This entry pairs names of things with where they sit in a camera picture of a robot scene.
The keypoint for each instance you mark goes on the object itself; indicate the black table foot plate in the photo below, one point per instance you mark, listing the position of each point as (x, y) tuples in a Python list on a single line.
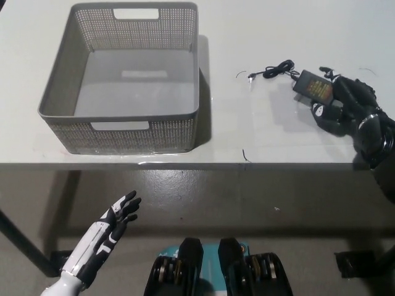
[(351, 265), (60, 262)]

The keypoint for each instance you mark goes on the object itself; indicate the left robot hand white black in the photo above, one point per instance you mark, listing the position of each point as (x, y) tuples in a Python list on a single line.
[(92, 246)]

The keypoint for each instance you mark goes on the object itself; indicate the black rounded object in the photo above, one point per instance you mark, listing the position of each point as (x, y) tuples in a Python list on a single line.
[(387, 188)]

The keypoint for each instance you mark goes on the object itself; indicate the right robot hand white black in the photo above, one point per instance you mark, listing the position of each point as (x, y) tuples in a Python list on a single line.
[(355, 98)]

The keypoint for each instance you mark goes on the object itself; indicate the grey perforated plastic basket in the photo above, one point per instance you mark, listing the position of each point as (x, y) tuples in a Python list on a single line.
[(135, 92)]

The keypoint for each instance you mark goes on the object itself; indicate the black table leg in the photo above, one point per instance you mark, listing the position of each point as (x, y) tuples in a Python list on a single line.
[(21, 243)]

